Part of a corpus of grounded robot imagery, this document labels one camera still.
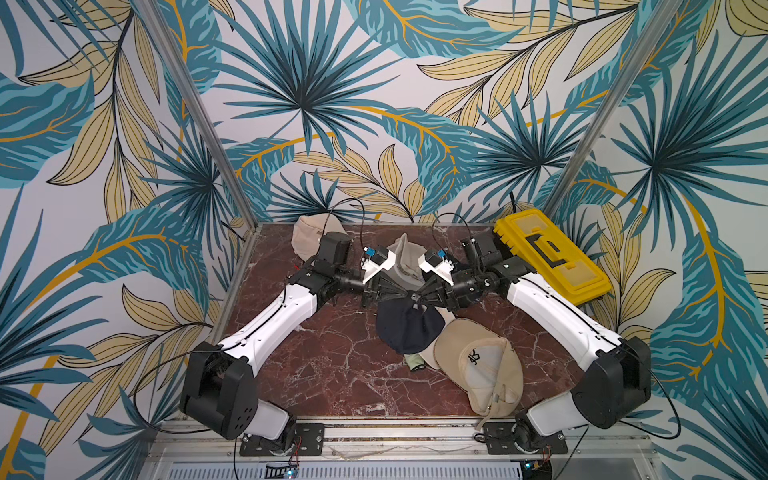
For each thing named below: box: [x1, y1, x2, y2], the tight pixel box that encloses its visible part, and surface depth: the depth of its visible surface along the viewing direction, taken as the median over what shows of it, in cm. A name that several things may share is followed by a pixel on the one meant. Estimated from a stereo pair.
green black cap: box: [404, 353, 425, 372], surface depth 85 cm
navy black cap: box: [376, 293, 445, 354], surface depth 71 cm
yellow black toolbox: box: [493, 208, 612, 306], surface depth 92 cm
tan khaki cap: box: [434, 319, 524, 431], surface depth 83 cm
